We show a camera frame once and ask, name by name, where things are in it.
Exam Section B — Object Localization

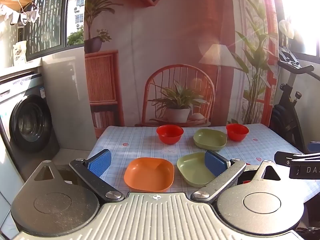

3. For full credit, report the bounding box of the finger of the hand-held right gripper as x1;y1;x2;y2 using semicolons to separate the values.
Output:
274;151;303;167

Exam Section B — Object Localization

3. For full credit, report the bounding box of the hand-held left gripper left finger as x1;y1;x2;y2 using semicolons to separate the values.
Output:
24;149;125;203

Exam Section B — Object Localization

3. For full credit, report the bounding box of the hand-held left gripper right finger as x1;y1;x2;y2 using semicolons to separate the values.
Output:
191;151;293;203

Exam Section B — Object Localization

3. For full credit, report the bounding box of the green plate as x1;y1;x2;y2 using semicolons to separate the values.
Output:
176;152;218;188
193;128;228;151

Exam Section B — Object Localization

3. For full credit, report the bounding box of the red bowl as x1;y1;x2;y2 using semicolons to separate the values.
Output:
226;123;250;141
156;124;184;145

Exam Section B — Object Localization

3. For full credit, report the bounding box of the orange plate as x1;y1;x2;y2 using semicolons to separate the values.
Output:
124;157;175;193

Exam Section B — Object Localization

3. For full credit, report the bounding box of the plaid blue tablecloth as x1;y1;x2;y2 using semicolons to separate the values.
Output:
86;123;320;207

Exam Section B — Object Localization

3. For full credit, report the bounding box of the black exercise bike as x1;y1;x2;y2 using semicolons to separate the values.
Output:
271;47;320;154

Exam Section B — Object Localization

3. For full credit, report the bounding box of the white partition board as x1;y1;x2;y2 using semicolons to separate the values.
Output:
41;47;98;151

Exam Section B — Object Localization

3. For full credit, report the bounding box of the grey washing machine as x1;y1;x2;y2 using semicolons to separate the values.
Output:
0;67;61;157

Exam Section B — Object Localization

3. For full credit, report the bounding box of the printed room backdrop cloth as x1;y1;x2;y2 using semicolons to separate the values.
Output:
84;0;280;136

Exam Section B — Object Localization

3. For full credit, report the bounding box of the white hanging cloth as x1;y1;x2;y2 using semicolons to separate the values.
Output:
278;19;295;40

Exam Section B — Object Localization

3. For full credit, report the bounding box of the white detergent bag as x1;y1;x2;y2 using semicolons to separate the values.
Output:
12;41;27;64

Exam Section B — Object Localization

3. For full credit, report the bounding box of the hanging white laundry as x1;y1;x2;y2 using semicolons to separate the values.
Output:
0;4;41;27

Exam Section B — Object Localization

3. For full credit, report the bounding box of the dark window frame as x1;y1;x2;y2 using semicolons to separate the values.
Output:
25;0;85;62

